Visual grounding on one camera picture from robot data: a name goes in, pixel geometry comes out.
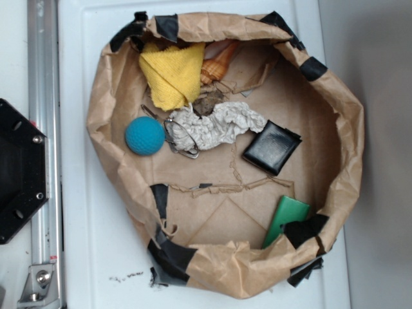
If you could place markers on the aluminium rail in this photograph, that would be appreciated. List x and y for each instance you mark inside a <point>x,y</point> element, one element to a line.
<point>44,110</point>

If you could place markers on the brown paper bag bin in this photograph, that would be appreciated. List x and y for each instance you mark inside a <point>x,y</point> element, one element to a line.
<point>204,220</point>

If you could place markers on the orange seashell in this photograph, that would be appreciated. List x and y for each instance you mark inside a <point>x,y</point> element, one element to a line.
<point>215,68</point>

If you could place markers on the black square block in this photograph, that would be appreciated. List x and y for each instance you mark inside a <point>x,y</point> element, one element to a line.
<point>271,148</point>

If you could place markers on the metal corner bracket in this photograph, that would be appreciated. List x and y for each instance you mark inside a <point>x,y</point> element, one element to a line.
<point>41,289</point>

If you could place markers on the metal wire clip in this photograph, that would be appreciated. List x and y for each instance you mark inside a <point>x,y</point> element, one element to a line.
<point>171,127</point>

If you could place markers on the white crumpled fabric piece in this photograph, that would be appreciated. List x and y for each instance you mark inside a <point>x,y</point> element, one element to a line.
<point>222,126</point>

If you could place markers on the yellow cloth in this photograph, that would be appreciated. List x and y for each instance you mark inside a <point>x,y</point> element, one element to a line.
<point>173,74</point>

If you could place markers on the green block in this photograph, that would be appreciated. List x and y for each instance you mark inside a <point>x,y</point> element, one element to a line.
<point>288,210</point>

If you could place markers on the brown rock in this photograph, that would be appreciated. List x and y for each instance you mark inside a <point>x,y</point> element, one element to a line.
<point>205,103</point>

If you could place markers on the blue golf ball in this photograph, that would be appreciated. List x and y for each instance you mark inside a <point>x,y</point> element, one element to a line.
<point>145,136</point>

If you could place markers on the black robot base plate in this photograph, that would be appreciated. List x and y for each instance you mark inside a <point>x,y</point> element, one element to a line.
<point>23,171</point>

